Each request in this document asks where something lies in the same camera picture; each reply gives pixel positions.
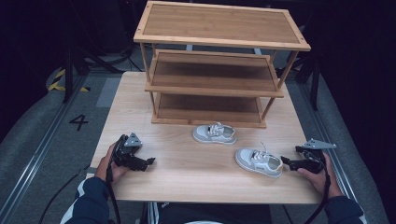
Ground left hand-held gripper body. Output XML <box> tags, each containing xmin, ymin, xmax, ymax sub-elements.
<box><xmin>110</xmin><ymin>133</ymin><xmax>148</xmax><ymax>172</ymax></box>

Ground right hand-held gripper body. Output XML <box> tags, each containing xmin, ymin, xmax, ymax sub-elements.
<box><xmin>294</xmin><ymin>138</ymin><xmax>337</xmax><ymax>175</ymax></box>

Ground white grey sneaker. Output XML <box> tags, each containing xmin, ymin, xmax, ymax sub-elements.
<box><xmin>191</xmin><ymin>121</ymin><xmax>238</xmax><ymax>146</ymax></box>
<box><xmin>234</xmin><ymin>142</ymin><xmax>284</xmax><ymax>179</ymax></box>

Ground three-tier wooden shoe rack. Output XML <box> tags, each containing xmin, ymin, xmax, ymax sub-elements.
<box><xmin>133</xmin><ymin>0</ymin><xmax>312</xmax><ymax>130</ymax></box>

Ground person's right hand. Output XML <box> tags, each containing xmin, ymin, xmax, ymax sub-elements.
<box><xmin>296</xmin><ymin>152</ymin><xmax>344</xmax><ymax>200</ymax></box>

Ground person's left hand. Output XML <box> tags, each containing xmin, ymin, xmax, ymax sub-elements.
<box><xmin>94</xmin><ymin>142</ymin><xmax>131</xmax><ymax>185</ymax></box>

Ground black metal stand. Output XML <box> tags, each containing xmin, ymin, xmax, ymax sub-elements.
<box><xmin>62</xmin><ymin>36</ymin><xmax>129</xmax><ymax>105</ymax></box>
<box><xmin>276</xmin><ymin>49</ymin><xmax>323</xmax><ymax>112</ymax></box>

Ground yellow black floor tape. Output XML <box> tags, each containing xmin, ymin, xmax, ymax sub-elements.
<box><xmin>47</xmin><ymin>68</ymin><xmax>92</xmax><ymax>93</ymax></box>

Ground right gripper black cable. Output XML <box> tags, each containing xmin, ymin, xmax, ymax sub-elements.
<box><xmin>305</xmin><ymin>155</ymin><xmax>332</xmax><ymax>224</ymax></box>

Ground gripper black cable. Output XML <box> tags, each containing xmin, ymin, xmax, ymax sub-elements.
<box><xmin>305</xmin><ymin>155</ymin><xmax>332</xmax><ymax>224</ymax></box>
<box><xmin>106</xmin><ymin>160</ymin><xmax>122</xmax><ymax>224</ymax></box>

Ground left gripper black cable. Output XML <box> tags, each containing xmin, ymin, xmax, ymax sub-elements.
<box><xmin>106</xmin><ymin>160</ymin><xmax>122</xmax><ymax>224</ymax></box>

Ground metal floor rail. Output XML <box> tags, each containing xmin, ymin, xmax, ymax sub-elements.
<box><xmin>0</xmin><ymin>74</ymin><xmax>90</xmax><ymax>223</ymax></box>
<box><xmin>297</xmin><ymin>78</ymin><xmax>358</xmax><ymax>202</ymax></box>

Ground black floor cable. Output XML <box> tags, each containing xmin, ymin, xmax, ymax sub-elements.
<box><xmin>37</xmin><ymin>167</ymin><xmax>92</xmax><ymax>224</ymax></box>

